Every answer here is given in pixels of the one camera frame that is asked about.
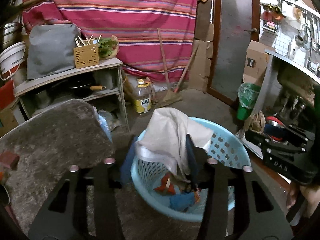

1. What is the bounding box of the light blue plastic basket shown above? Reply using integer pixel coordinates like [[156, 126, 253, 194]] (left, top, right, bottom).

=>
[[130, 116, 251, 223]]

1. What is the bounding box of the white paper bag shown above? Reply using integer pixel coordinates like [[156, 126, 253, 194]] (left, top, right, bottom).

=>
[[136, 107, 213, 181]]

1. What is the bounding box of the grey low shelf table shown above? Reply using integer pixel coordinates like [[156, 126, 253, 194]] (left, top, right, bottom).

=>
[[14, 58, 130, 131]]

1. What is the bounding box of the orange snack wrapper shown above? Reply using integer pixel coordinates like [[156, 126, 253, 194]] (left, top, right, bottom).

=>
[[153, 173, 176, 196]]

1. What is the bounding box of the red striped curtain cloth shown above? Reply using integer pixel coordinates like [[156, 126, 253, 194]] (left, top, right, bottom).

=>
[[23, 0, 197, 82]]

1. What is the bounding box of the stainless steel pot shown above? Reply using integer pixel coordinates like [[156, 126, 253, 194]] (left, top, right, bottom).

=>
[[1, 22, 23, 50]]

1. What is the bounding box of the green lined trash bin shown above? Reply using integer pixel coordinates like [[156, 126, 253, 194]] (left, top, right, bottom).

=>
[[236, 83, 261, 121]]

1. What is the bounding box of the grey felt cover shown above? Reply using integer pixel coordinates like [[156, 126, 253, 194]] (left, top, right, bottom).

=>
[[27, 23, 80, 80]]

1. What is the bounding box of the straw broom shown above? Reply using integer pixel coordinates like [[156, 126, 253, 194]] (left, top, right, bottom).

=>
[[157, 28, 182, 107]]

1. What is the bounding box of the cooking oil bottle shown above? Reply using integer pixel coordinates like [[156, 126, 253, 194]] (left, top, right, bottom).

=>
[[133, 78, 151, 114]]

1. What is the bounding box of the grey shaggy table mat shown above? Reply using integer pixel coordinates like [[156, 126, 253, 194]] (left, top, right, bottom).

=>
[[1, 100, 114, 233]]

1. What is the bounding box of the white plastic bucket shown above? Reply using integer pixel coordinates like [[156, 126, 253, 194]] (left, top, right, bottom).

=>
[[1, 41, 28, 81]]

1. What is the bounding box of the black ribbed paper cup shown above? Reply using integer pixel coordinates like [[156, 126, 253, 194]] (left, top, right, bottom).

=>
[[0, 184, 10, 206]]

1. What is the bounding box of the woven chopstick holder box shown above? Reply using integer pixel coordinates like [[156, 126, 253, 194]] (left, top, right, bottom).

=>
[[73, 44, 99, 69]]

